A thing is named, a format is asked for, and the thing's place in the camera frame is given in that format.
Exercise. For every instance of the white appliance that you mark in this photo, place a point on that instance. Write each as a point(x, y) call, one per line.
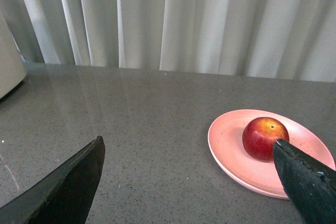
point(11, 66)

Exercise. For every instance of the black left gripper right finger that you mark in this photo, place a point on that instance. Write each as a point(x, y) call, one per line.
point(308, 183)

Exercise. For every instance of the red apple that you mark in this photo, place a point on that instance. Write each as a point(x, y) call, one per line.
point(259, 136)

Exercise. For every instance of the white curtain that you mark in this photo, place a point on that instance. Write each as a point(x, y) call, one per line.
point(285, 39)

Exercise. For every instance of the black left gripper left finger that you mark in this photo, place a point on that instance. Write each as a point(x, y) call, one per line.
point(63, 196)

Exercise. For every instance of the pink plate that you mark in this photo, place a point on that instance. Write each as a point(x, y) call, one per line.
point(225, 143)

